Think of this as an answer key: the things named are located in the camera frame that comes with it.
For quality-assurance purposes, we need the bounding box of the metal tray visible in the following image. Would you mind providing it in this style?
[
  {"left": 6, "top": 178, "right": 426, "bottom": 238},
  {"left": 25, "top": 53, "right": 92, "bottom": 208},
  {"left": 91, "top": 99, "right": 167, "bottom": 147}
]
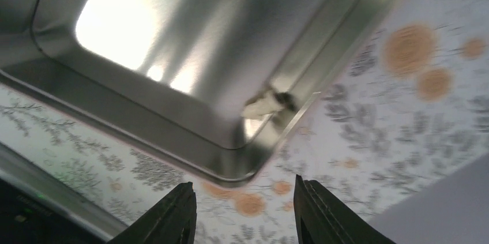
[{"left": 1, "top": 0, "right": 398, "bottom": 188}]

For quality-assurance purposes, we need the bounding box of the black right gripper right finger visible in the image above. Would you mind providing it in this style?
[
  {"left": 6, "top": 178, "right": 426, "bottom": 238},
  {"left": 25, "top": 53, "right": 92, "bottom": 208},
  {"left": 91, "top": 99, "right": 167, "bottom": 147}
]
[{"left": 293, "top": 175, "right": 394, "bottom": 244}]

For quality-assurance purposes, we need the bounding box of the aluminium rail frame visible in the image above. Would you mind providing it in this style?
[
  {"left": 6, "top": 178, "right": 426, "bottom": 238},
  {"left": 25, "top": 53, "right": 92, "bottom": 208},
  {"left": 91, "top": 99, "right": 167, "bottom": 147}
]
[{"left": 1, "top": 145, "right": 127, "bottom": 243}]

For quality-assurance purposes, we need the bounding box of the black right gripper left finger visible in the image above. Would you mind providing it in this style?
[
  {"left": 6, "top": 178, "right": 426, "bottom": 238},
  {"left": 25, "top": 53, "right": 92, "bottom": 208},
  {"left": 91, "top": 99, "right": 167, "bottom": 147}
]
[{"left": 107, "top": 182, "right": 197, "bottom": 244}]

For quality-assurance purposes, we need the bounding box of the floral patterned table mat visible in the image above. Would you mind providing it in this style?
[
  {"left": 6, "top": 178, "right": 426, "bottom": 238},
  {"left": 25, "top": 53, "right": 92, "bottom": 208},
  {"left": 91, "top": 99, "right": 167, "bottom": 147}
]
[{"left": 1, "top": 0, "right": 488, "bottom": 243}]

